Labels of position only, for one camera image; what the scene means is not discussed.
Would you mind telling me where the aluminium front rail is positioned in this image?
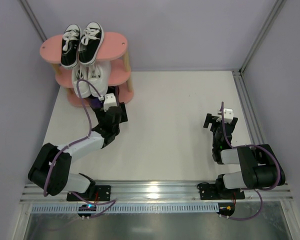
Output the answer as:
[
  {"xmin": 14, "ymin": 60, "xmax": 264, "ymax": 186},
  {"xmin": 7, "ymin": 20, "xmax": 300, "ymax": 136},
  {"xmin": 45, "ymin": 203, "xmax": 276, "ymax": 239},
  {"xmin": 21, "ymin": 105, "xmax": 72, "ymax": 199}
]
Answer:
[{"xmin": 21, "ymin": 179, "xmax": 295, "ymax": 204}]

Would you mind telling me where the slotted grey cable duct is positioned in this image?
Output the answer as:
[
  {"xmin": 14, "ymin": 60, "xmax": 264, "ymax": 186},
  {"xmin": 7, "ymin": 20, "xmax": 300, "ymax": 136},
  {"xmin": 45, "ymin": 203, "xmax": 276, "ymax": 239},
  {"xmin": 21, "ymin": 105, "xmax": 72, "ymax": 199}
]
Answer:
[{"xmin": 31, "ymin": 202, "xmax": 218, "ymax": 214}]

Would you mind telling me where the right aluminium corner post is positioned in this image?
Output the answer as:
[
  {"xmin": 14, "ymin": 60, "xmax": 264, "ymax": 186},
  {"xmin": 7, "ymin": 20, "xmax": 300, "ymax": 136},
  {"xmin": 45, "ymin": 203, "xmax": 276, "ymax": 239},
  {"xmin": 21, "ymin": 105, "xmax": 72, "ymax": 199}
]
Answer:
[{"xmin": 239, "ymin": 0, "xmax": 287, "ymax": 75}]

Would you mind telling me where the controller board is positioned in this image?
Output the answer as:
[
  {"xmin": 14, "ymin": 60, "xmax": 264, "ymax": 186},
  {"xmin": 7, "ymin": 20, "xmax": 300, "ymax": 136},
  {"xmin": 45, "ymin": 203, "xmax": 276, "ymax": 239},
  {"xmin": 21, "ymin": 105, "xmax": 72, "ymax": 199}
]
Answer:
[
  {"xmin": 77, "ymin": 204, "xmax": 97, "ymax": 220},
  {"xmin": 217, "ymin": 202, "xmax": 236, "ymax": 218}
]

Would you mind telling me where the black canvas sneaker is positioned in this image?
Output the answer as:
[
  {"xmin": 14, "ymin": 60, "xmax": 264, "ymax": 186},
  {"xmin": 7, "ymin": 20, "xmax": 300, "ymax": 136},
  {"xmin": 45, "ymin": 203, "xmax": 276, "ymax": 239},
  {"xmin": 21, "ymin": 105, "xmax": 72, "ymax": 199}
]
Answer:
[
  {"xmin": 78, "ymin": 22, "xmax": 104, "ymax": 66},
  {"xmin": 60, "ymin": 24, "xmax": 81, "ymax": 69}
]

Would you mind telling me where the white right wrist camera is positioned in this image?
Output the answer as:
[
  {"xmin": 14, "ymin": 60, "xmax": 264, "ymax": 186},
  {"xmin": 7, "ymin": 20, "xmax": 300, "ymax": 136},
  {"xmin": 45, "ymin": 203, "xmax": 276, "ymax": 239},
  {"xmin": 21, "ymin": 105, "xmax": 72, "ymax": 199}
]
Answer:
[{"xmin": 216, "ymin": 108, "xmax": 234, "ymax": 124}]

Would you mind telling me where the aluminium rail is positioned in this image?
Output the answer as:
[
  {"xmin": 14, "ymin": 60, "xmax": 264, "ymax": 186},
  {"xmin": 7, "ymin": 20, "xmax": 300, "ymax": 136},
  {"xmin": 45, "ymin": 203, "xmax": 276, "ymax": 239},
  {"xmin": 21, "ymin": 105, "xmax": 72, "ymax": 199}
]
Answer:
[
  {"xmin": 21, "ymin": 179, "xmax": 295, "ymax": 204},
  {"xmin": 232, "ymin": 69, "xmax": 265, "ymax": 145}
]

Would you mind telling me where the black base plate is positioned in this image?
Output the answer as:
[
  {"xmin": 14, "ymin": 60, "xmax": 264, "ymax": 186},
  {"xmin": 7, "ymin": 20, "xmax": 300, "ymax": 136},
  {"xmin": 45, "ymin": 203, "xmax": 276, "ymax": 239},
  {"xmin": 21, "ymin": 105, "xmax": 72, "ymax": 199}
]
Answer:
[
  {"xmin": 77, "ymin": 185, "xmax": 111, "ymax": 202},
  {"xmin": 197, "ymin": 182, "xmax": 246, "ymax": 200}
]

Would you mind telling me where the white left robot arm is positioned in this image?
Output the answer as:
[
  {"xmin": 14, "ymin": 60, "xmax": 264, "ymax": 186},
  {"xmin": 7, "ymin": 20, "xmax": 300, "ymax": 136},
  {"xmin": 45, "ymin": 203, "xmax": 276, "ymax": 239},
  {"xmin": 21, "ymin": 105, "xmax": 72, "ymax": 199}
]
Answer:
[{"xmin": 28, "ymin": 102, "xmax": 128, "ymax": 200}]

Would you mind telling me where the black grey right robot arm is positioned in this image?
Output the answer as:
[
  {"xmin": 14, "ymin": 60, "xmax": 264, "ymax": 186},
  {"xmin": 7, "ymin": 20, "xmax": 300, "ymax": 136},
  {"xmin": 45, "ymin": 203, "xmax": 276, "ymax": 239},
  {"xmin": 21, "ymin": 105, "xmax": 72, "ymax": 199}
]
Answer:
[{"xmin": 198, "ymin": 113, "xmax": 286, "ymax": 200}]

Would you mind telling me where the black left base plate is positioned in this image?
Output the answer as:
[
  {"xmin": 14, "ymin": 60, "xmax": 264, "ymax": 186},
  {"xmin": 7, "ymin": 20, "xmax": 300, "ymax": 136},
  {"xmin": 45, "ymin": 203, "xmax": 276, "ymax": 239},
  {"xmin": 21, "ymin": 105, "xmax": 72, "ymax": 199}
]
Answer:
[{"xmin": 77, "ymin": 185, "xmax": 111, "ymax": 202}]

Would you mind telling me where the aluminium right side rail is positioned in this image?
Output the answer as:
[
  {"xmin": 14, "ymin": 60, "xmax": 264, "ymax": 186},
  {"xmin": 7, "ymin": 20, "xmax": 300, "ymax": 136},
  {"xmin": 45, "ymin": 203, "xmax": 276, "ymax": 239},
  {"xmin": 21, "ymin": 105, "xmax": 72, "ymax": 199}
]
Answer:
[{"xmin": 232, "ymin": 69, "xmax": 265, "ymax": 145}]

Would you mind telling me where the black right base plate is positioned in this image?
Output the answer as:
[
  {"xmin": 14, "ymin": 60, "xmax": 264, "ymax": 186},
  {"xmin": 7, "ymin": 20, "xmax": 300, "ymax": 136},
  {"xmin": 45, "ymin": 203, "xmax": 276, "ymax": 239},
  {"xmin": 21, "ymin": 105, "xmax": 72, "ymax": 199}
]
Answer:
[{"xmin": 197, "ymin": 182, "xmax": 246, "ymax": 200}]

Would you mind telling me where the right controller board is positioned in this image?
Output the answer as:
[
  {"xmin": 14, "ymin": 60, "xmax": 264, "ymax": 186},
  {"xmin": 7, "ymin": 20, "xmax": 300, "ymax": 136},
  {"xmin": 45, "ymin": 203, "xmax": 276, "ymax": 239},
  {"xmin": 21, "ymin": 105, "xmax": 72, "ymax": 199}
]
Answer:
[{"xmin": 217, "ymin": 202, "xmax": 236, "ymax": 218}]

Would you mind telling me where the left aluminium corner post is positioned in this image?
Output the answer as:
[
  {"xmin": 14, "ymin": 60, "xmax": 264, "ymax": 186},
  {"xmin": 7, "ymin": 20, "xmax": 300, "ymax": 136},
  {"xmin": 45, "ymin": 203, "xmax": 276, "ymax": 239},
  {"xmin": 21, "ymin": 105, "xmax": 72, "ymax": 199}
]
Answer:
[{"xmin": 17, "ymin": 0, "xmax": 48, "ymax": 42}]

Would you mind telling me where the aluminium corner post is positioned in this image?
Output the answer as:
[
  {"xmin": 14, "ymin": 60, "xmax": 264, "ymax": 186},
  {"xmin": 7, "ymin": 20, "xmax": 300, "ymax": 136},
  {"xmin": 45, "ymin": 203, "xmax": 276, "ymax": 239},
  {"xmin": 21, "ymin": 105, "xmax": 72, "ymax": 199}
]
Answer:
[
  {"xmin": 17, "ymin": 0, "xmax": 48, "ymax": 42},
  {"xmin": 239, "ymin": 0, "xmax": 287, "ymax": 75}
]

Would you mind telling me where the left controller board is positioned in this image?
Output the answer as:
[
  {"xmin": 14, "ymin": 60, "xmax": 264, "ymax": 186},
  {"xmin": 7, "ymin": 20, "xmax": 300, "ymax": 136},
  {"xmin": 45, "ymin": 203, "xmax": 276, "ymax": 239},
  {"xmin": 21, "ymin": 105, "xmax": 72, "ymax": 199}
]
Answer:
[{"xmin": 77, "ymin": 204, "xmax": 97, "ymax": 220}]

